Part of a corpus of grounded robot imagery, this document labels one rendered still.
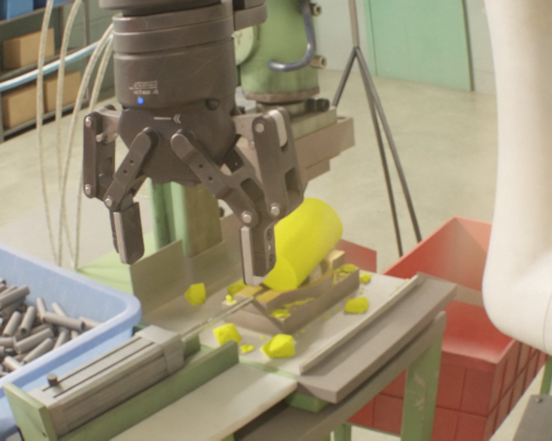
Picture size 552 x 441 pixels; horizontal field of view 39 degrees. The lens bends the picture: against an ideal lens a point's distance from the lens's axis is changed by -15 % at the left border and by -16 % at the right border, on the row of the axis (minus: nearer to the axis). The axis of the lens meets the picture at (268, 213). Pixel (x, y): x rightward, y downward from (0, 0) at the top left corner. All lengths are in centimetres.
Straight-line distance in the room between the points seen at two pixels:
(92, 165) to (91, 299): 57
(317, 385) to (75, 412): 28
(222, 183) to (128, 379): 41
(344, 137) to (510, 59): 35
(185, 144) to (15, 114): 614
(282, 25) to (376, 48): 628
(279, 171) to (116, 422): 44
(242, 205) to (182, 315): 62
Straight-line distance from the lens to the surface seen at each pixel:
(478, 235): 204
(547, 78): 79
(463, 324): 201
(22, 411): 82
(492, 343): 192
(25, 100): 669
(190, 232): 115
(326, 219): 109
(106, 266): 129
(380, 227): 405
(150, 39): 48
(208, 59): 49
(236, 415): 90
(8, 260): 128
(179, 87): 49
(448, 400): 152
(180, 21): 48
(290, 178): 51
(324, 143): 103
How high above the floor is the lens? 150
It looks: 21 degrees down
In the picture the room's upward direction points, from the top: 4 degrees counter-clockwise
